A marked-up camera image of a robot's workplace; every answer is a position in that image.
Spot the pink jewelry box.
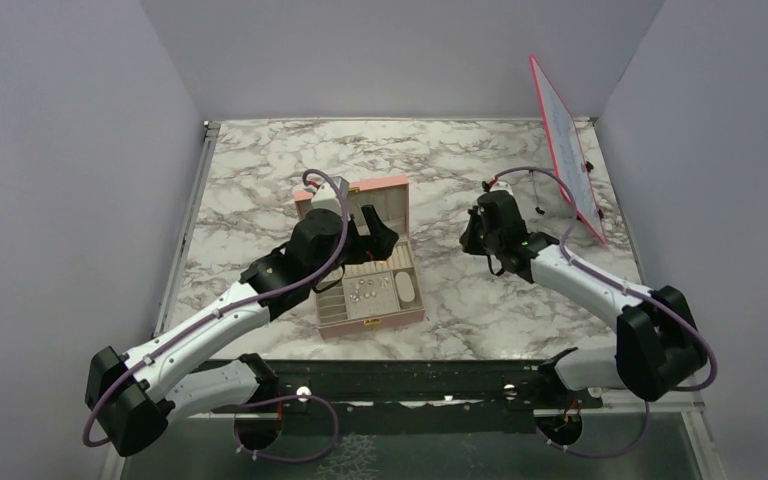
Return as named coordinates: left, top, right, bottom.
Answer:
left=313, top=175, right=425, bottom=339

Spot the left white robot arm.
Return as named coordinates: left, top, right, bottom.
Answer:
left=82, top=205, right=399, bottom=457

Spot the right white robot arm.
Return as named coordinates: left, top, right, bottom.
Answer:
left=460, top=190, right=713, bottom=407

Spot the beige watch pillow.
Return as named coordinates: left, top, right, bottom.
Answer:
left=394, top=271, right=417, bottom=305

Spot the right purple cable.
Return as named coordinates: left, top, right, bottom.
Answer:
left=483, top=166, right=719, bottom=460

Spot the black metal base rail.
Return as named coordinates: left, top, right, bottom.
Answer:
left=165, top=354, right=603, bottom=437

